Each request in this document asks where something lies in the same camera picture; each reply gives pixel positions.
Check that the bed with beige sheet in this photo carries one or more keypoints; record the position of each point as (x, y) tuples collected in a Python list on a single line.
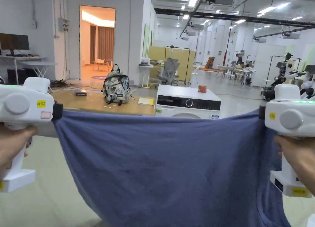
[(37, 207)]

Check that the group of people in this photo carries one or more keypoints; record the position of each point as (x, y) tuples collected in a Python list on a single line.
[(242, 64)]

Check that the dark blue shirt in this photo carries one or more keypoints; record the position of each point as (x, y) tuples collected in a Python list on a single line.
[(160, 163)]

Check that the black and white robot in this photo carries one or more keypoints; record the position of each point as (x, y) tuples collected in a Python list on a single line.
[(283, 72)]

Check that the person's right hand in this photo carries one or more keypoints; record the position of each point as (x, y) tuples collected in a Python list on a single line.
[(300, 155)]

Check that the desk with black monitor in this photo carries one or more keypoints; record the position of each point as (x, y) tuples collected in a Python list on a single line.
[(12, 42)]

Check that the person's left hand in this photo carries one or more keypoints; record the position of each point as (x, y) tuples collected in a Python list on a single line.
[(12, 143)]

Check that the black clothes rack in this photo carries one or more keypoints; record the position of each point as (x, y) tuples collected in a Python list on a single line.
[(178, 47)]

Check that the grey wall electrical box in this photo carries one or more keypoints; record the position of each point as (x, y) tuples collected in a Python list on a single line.
[(61, 24)]

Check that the white washing machine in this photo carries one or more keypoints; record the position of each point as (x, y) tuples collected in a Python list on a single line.
[(177, 92)]

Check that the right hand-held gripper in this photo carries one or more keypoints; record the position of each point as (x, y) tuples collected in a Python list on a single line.
[(288, 118)]

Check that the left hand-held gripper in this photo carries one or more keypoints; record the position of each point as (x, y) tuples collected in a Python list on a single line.
[(27, 106)]

